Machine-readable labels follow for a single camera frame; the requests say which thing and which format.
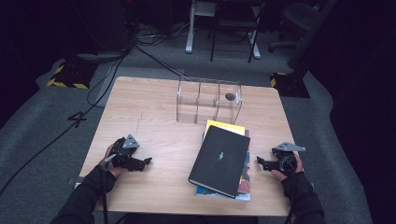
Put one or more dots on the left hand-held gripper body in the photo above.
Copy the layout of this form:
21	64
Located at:
124	152

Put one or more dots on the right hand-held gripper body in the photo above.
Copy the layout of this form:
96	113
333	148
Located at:
288	161

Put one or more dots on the black hardcover book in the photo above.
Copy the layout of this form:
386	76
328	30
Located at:
221	161

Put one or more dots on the yellow book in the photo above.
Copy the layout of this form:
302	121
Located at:
229	126

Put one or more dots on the blue cloud cover book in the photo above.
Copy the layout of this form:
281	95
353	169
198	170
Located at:
211	194

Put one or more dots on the clear acrylic book rack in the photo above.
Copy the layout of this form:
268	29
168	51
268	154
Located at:
205	99

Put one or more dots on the person's right hand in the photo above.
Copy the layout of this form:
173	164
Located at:
299	165

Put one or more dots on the person's left hand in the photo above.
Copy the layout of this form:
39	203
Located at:
113	171

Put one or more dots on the person's dark clothing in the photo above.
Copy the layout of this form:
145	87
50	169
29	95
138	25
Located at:
186	220

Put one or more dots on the black round disc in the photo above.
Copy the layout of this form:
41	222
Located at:
229	96

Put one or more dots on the black yellow striped base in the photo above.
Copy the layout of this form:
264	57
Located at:
289	85
73	74

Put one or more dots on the grey stand base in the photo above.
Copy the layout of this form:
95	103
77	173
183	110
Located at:
99	56

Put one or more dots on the white desk leg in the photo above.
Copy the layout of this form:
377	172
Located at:
254	46
190	31

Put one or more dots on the black equipment cabinet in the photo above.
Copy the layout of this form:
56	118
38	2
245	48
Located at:
106	25

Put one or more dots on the black office chair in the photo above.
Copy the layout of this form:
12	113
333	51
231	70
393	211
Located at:
294	21

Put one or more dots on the black stand post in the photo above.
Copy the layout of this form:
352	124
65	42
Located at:
306	40

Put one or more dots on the black metal chair frame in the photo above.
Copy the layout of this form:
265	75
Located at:
236	25

